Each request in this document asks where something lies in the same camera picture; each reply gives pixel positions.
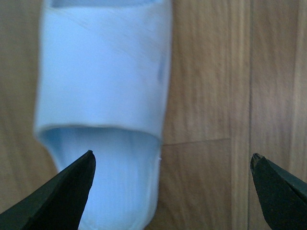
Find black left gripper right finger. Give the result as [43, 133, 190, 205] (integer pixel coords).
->
[250, 153, 307, 230]

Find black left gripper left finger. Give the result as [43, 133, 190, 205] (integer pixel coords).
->
[0, 150, 96, 230]

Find light blue slide slipper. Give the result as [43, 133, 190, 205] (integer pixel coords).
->
[34, 0, 172, 230]

